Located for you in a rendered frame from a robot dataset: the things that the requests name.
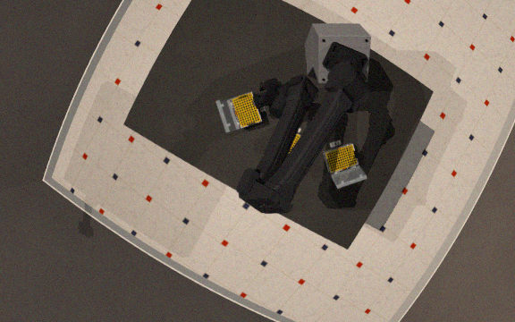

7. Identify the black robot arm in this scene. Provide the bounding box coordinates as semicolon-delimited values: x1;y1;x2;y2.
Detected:
236;42;371;214

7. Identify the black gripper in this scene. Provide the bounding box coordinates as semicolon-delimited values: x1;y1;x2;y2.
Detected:
259;78;282;119

